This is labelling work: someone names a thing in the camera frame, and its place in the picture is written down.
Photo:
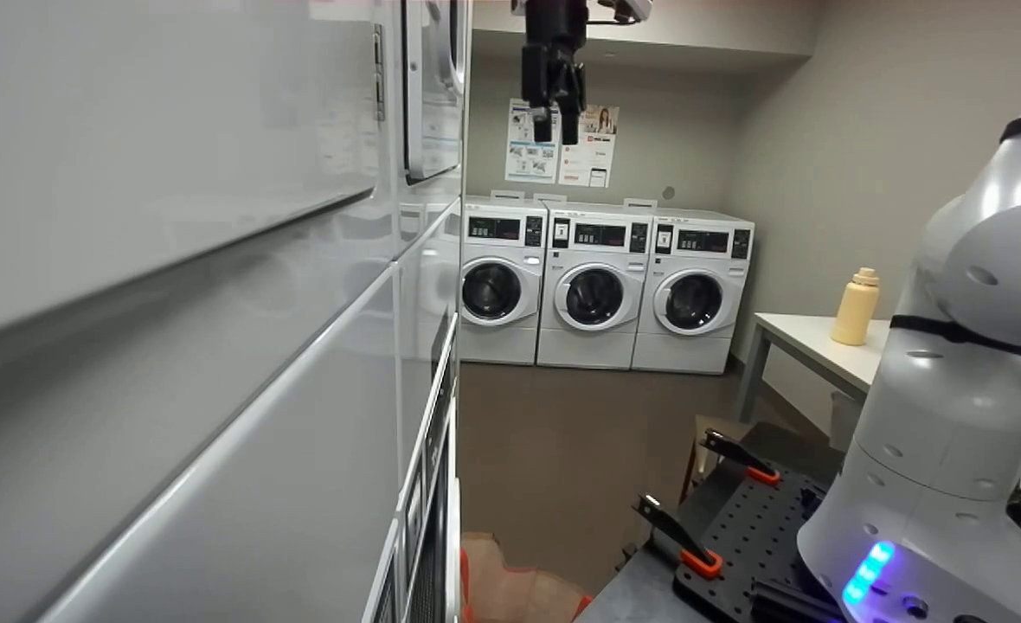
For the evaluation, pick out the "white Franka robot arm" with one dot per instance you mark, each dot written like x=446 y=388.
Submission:
x=960 y=438

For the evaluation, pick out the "dryer door with window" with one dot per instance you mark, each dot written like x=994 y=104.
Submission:
x=432 y=93

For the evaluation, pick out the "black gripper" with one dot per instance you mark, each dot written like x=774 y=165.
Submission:
x=557 y=23

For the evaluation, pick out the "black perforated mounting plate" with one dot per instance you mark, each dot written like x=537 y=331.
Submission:
x=754 y=530

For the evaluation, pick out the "white stacked dryer number four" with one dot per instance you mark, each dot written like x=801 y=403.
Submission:
x=184 y=381

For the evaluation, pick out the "black orange clamp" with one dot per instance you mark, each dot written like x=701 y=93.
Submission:
x=739 y=454
x=678 y=536

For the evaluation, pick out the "reddish orange object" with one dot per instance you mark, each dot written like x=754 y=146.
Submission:
x=513 y=589

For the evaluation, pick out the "yellow plastic bottle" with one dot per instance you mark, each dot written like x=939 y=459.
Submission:
x=855 y=311

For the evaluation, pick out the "white folding table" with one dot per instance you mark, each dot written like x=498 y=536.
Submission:
x=822 y=341

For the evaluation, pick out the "white stacked dryer number five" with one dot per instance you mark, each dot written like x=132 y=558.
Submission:
x=432 y=290

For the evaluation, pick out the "white front-load washer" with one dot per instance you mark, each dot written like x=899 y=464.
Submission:
x=693 y=304
x=594 y=295
x=493 y=290

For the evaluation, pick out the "white orange wall poster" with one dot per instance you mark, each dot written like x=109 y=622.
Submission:
x=594 y=160

